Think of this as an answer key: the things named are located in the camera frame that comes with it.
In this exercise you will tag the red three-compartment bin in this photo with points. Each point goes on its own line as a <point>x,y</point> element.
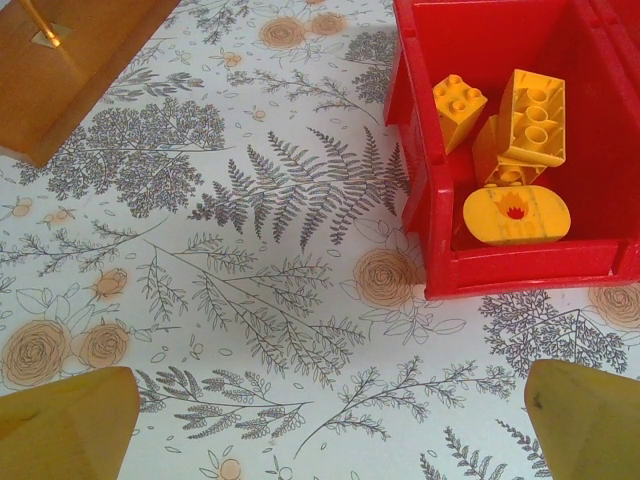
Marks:
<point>500,272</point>

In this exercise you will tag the yellow sloped lego piece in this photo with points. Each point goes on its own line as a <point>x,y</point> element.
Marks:
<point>487,155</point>

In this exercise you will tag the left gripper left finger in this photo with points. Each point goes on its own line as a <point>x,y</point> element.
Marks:
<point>60,430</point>

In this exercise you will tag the yellow long lego brick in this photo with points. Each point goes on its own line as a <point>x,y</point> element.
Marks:
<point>535,120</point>

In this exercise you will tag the yellow square lego brick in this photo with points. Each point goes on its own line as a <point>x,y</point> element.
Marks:
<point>457,107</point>

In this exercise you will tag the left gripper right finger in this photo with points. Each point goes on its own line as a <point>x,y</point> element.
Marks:
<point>590,430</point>

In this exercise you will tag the yellow oval flame-print lego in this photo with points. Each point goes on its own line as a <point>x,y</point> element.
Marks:
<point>520,220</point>

